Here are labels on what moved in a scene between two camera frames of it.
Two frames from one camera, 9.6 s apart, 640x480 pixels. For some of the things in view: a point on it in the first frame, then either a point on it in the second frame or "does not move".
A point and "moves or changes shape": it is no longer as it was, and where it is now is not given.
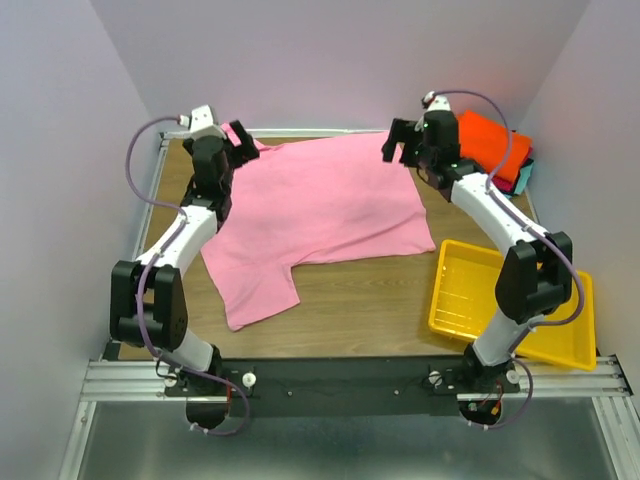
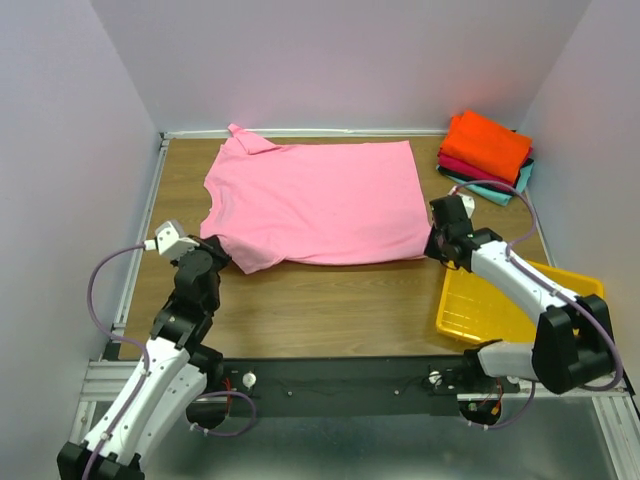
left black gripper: x=246 y=151 -> x=212 y=245
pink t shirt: x=308 y=202 moves or changes shape
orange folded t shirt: x=485 y=141 does not move
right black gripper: x=401 y=131 -> x=431 y=249
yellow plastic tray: x=464 y=305 does not move
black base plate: x=338 y=386 does not move
